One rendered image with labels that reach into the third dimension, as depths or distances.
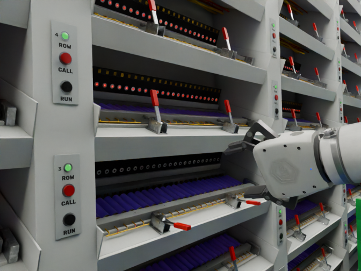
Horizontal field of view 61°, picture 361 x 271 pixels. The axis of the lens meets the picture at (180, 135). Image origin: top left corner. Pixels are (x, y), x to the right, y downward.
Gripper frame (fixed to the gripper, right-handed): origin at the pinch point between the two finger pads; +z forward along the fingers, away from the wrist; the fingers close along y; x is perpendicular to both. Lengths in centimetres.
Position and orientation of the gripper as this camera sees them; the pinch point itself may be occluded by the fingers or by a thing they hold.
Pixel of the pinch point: (241, 171)
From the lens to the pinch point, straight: 58.1
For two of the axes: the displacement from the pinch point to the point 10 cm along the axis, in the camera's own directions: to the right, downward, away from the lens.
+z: -7.1, 2.1, 6.7
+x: 5.6, -4.0, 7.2
